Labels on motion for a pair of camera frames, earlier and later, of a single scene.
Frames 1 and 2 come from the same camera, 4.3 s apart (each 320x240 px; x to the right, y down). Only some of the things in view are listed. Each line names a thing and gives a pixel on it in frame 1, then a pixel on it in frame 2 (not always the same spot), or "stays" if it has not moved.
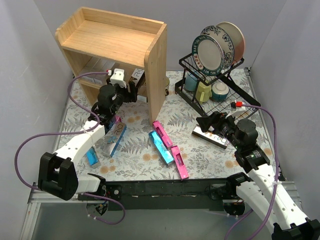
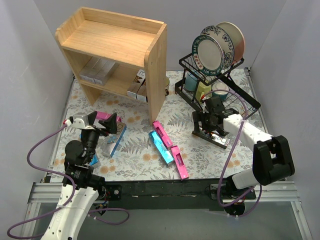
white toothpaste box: x=100 y=75 stays
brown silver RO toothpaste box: x=142 y=95 stays
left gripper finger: x=133 y=92 → x=110 y=123
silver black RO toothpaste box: x=211 y=136 stays
